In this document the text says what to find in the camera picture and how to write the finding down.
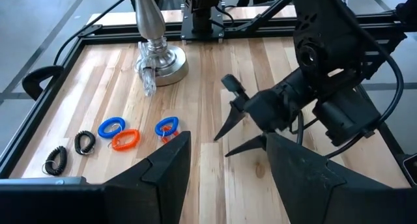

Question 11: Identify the black cable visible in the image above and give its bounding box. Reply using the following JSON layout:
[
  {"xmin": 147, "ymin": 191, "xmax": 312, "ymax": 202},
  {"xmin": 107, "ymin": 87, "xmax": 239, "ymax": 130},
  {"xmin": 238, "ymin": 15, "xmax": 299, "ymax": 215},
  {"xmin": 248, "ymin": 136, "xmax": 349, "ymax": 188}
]
[{"xmin": 52, "ymin": 0, "xmax": 135, "ymax": 67}]

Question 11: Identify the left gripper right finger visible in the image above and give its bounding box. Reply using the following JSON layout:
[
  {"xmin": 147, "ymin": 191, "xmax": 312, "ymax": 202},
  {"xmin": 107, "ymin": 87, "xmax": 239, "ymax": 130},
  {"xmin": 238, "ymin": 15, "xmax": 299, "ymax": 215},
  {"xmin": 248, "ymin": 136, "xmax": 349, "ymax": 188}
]
[{"xmin": 266, "ymin": 132, "xmax": 417, "ymax": 224}]

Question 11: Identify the silver lamp white shade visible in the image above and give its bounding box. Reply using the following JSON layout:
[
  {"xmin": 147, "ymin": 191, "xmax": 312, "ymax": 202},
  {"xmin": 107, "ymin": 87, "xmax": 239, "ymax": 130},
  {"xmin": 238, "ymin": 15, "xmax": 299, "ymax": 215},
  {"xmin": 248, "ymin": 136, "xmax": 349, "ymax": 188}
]
[{"xmin": 133, "ymin": 0, "xmax": 190, "ymax": 87}]

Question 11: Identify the blue spiral coil keychain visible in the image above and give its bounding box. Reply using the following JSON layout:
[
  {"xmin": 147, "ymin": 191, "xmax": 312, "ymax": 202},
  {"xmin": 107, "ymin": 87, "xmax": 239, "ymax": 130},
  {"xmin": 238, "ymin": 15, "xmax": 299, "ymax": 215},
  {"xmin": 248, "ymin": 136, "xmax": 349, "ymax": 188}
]
[
  {"xmin": 154, "ymin": 116, "xmax": 180, "ymax": 138},
  {"xmin": 97, "ymin": 116, "xmax": 127, "ymax": 140}
]

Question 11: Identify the orange spiral coil keychain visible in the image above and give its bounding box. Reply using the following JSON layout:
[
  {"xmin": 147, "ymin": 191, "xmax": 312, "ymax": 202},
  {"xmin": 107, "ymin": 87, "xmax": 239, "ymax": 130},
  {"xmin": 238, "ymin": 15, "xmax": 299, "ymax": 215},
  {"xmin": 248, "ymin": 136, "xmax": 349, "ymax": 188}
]
[
  {"xmin": 110, "ymin": 128, "xmax": 142, "ymax": 152},
  {"xmin": 160, "ymin": 126, "xmax": 180, "ymax": 145}
]

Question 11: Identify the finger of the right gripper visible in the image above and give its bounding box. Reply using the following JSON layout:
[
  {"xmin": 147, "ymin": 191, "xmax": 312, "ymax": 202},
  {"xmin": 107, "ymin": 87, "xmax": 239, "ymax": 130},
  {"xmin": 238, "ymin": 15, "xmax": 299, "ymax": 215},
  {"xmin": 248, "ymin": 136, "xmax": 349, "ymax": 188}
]
[
  {"xmin": 225, "ymin": 133, "xmax": 269, "ymax": 158},
  {"xmin": 214, "ymin": 100, "xmax": 250, "ymax": 142}
]

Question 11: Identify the black aluminium rig frame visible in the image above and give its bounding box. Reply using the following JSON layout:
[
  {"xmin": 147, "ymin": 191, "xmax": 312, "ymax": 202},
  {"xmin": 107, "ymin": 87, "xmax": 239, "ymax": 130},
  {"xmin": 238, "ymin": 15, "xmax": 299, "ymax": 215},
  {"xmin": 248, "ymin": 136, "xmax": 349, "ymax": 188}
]
[{"xmin": 0, "ymin": 0, "xmax": 417, "ymax": 186}]

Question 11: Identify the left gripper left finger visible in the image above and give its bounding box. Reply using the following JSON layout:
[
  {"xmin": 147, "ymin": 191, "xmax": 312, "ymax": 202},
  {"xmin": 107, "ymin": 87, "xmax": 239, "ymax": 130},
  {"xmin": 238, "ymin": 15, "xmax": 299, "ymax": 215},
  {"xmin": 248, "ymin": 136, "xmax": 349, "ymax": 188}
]
[{"xmin": 0, "ymin": 130, "xmax": 192, "ymax": 224}]

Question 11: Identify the black spiral coil keychain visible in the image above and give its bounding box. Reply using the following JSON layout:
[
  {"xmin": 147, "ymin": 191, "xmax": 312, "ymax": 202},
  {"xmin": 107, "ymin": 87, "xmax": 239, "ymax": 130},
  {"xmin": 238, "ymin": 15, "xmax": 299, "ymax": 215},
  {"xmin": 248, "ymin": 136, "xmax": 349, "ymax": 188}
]
[
  {"xmin": 74, "ymin": 130, "xmax": 97, "ymax": 156},
  {"xmin": 41, "ymin": 145, "xmax": 68, "ymax": 177}
]

